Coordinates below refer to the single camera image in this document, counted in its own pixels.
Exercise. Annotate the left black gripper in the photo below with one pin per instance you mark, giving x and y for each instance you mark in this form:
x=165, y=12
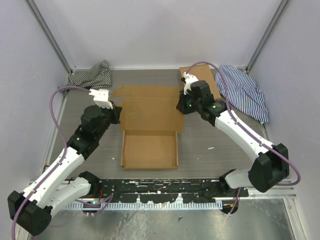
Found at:
x=116, y=111

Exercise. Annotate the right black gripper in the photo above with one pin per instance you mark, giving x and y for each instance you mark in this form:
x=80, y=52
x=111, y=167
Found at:
x=181, y=106

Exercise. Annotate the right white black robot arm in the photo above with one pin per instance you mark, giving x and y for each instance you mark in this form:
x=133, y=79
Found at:
x=268, y=166

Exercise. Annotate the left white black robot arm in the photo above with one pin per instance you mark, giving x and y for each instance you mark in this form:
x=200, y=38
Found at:
x=34, y=207

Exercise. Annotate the folded brown cardboard box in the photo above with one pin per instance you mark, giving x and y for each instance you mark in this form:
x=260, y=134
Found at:
x=203, y=72

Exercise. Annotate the grey striped cloth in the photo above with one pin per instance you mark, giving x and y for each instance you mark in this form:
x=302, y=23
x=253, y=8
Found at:
x=97, y=77

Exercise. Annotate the blue white striped cloth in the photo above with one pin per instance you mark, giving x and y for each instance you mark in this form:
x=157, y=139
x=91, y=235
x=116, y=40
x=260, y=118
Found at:
x=242, y=93

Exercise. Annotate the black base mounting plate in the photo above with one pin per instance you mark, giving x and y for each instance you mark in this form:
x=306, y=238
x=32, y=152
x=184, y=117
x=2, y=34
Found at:
x=194, y=190

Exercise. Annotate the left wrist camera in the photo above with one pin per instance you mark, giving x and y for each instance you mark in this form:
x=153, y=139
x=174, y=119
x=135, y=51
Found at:
x=101, y=98

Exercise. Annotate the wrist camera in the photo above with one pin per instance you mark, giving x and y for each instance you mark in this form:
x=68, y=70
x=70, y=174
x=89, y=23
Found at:
x=101, y=98
x=194, y=86

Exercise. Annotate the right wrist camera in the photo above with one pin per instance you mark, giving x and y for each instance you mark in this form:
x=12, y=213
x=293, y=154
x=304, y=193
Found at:
x=194, y=86

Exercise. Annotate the perforated cable duct strip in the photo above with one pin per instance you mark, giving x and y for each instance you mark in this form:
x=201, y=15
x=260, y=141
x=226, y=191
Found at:
x=178, y=205

